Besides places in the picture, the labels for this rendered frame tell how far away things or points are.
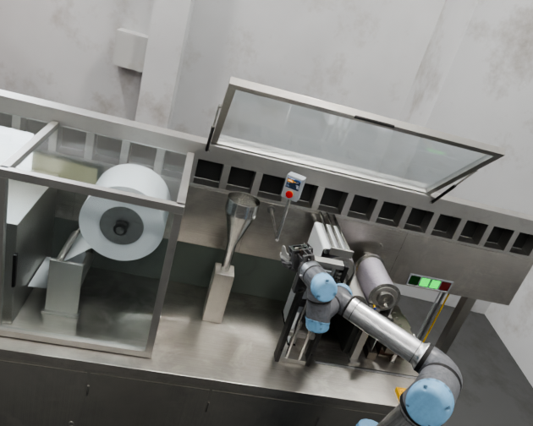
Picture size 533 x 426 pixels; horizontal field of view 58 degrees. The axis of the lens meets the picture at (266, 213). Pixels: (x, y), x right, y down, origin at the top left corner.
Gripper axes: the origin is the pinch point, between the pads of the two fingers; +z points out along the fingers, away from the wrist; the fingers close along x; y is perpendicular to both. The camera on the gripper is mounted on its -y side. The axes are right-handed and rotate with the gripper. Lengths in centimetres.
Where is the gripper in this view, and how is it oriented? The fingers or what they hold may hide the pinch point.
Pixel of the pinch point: (291, 254)
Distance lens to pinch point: 175.8
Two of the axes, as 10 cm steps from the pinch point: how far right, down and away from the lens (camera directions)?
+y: -0.4, -9.5, -3.0
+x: -9.7, 1.1, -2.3
